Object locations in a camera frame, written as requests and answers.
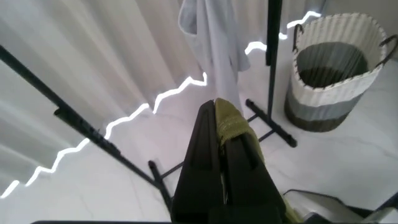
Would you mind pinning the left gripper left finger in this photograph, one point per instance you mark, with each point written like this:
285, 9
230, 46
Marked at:
199, 174

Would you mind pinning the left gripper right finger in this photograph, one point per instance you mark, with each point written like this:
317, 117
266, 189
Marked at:
248, 180

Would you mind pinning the green garment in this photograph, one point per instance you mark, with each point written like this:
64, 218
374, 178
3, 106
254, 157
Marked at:
230, 121

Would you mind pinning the pale grey shorts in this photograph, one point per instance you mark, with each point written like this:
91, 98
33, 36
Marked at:
217, 40

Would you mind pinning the white laundry basket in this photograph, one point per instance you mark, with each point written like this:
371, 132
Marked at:
326, 99

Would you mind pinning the black clothes rack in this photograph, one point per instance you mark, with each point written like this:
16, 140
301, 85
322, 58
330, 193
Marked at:
273, 37

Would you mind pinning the white curtain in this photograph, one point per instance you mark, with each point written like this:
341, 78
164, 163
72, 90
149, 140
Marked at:
93, 62

